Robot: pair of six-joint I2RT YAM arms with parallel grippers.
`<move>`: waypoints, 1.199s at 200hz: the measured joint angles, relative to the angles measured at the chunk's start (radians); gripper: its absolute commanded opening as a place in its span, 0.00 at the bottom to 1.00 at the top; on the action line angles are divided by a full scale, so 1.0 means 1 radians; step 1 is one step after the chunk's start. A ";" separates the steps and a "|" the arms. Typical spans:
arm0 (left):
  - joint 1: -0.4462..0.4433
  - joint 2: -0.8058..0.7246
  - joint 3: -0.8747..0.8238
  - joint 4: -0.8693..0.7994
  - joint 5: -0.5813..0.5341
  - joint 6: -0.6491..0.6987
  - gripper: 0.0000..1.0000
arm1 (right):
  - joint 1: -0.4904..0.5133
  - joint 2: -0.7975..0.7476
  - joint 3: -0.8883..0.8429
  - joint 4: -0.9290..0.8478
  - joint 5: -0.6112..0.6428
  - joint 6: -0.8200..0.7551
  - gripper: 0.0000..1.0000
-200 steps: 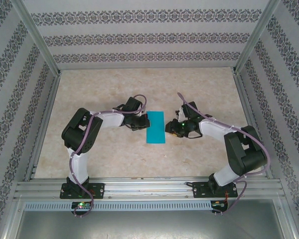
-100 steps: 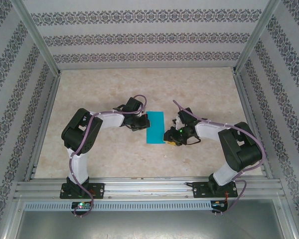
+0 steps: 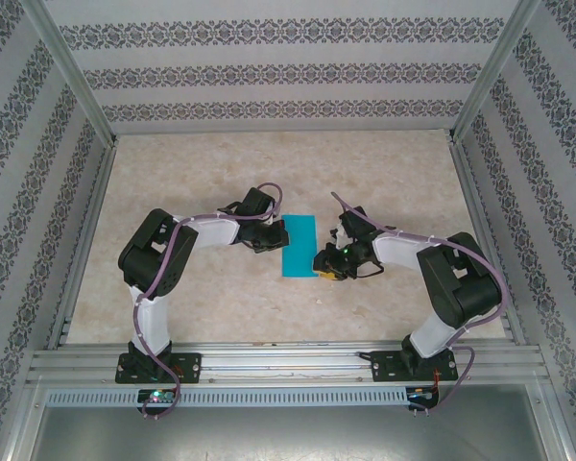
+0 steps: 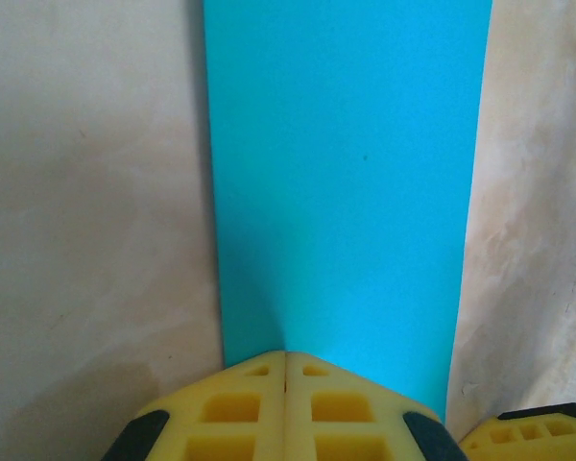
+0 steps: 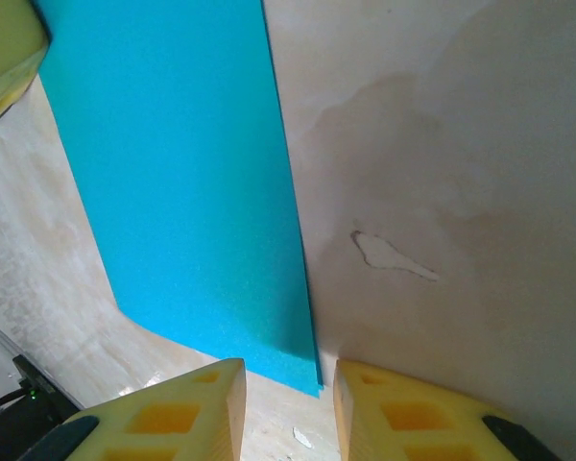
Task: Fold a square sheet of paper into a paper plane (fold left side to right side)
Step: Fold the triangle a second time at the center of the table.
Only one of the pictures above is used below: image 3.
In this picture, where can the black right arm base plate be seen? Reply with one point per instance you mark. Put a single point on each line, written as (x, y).
(384, 367)

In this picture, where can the aluminium table side rail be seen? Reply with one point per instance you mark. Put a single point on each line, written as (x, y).
(478, 206)
(85, 240)

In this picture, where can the aluminium frame post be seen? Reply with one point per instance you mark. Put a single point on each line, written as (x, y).
(74, 72)
(488, 72)

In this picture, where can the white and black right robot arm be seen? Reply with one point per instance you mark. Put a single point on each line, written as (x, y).
(434, 331)

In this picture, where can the controller board with LEDs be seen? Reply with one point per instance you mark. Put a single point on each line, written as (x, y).
(420, 395)

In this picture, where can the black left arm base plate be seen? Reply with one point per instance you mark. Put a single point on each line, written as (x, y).
(189, 367)

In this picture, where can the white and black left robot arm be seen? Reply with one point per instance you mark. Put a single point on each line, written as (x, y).
(151, 326)

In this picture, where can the long aluminium mounting rail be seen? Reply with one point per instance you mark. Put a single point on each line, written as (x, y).
(288, 365)

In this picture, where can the grey metal panel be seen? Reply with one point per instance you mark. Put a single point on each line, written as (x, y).
(288, 437)

